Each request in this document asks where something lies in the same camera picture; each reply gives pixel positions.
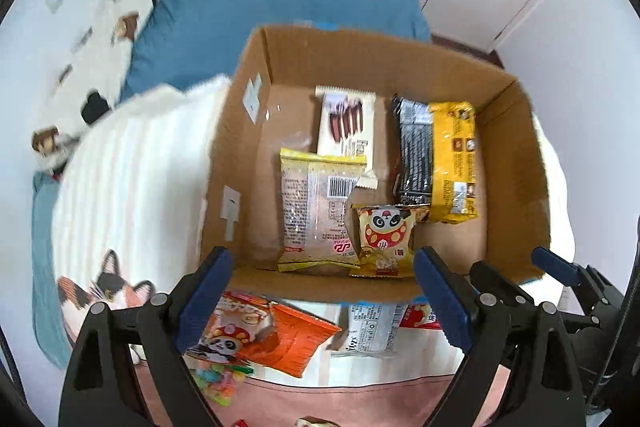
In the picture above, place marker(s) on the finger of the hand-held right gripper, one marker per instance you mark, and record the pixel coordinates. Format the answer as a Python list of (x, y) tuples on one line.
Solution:
[(500, 279), (557, 264)]

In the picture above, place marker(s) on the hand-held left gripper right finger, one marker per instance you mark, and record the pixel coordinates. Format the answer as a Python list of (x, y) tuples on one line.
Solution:
[(445, 302)]

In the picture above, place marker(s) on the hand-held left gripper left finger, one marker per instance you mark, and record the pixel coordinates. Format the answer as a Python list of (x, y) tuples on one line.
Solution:
[(205, 299)]

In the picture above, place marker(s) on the red snack packet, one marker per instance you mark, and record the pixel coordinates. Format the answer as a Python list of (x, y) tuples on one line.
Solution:
[(415, 317)]

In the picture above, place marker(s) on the panda gummy candy bag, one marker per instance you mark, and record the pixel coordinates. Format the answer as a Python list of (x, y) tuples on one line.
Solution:
[(230, 332)]

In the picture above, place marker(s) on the white snack packet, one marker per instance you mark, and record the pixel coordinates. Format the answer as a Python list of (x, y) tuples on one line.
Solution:
[(370, 332)]

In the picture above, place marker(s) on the orange snack packet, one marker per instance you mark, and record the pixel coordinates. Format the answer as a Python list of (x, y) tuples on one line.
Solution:
[(295, 337)]

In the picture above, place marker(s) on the brown cardboard box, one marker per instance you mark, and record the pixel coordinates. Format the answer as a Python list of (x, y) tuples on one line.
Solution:
[(310, 57)]

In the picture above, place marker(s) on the small yellow panda packet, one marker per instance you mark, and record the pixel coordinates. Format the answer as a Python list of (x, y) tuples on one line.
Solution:
[(385, 232)]

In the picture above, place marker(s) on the large yellow snack packet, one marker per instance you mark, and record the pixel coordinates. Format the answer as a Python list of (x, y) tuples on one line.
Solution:
[(455, 167)]

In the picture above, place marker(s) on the striped cat print blanket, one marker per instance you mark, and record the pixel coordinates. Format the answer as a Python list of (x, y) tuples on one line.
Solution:
[(140, 182)]

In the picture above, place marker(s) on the clear yellow bread packet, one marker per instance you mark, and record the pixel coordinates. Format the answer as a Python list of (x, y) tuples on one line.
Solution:
[(310, 207)]

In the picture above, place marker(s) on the black snack packet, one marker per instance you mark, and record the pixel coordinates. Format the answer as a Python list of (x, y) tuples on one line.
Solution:
[(415, 157)]

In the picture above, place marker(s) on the light blue cloth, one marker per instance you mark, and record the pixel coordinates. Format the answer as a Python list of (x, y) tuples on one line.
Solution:
[(47, 267)]

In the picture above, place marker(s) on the white chocolate biscuit packet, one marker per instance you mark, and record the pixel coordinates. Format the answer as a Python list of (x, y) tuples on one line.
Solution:
[(345, 117)]

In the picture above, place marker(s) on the bear print pillow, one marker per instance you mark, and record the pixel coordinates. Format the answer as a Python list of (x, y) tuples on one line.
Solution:
[(105, 57)]

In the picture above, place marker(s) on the blue bed sheet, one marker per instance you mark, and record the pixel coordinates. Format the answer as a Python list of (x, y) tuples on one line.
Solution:
[(280, 7)]

